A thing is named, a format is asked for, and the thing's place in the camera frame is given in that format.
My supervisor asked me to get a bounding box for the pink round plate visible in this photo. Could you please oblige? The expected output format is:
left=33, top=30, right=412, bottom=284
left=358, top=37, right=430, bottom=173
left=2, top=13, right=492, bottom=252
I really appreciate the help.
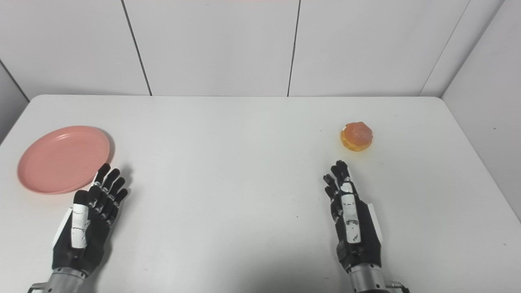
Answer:
left=17, top=125, right=111, bottom=195

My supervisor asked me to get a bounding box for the orange glazed cream puff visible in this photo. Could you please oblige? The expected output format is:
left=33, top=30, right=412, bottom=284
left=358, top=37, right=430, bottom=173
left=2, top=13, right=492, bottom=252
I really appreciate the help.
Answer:
left=340, top=121, right=374, bottom=152

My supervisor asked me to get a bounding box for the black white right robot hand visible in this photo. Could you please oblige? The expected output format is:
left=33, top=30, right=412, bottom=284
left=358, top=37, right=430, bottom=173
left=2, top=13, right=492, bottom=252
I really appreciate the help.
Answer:
left=323, top=160, right=384, bottom=274

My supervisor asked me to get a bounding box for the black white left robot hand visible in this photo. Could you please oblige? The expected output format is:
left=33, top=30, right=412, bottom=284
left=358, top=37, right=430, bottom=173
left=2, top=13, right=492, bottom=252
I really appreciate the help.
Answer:
left=52, top=163, right=129, bottom=278

